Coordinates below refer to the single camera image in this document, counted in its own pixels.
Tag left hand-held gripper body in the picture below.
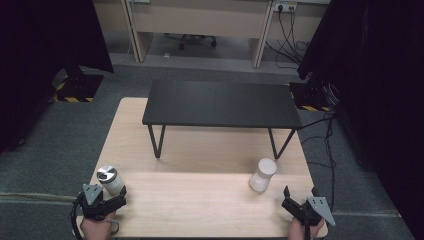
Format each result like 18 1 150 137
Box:
75 183 118 222

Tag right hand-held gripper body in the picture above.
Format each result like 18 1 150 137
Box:
293 195 337 228

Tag silver-lidded glass jar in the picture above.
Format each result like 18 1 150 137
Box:
96 165 125 197

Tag white-lidded plastic jar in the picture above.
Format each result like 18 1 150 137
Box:
248 157 278 194

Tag black raised shelf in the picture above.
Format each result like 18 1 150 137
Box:
142 79 303 160

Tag person's left hand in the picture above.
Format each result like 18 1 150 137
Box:
79 210 117 240

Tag person's right hand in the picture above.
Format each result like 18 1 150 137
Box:
287 217 326 240

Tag black stand base with hazard tape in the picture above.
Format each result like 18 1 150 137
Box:
288 71 335 113
49 64 105 104

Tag black curtain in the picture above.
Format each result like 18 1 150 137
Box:
0 0 115 155
297 0 424 240

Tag black office chair base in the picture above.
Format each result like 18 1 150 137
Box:
164 33 218 52

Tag beige office desk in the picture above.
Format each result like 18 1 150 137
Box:
92 0 331 70

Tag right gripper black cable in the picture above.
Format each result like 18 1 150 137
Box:
303 218 313 240

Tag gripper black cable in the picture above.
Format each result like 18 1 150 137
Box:
68 199 88 240
303 218 313 240

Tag grey wrist strap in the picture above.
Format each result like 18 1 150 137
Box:
105 217 121 235

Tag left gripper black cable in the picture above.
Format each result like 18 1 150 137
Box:
68 199 88 240

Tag black hanging power cables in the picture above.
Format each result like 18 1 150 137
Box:
264 6 312 70

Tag white wall socket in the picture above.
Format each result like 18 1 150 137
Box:
273 0 298 13

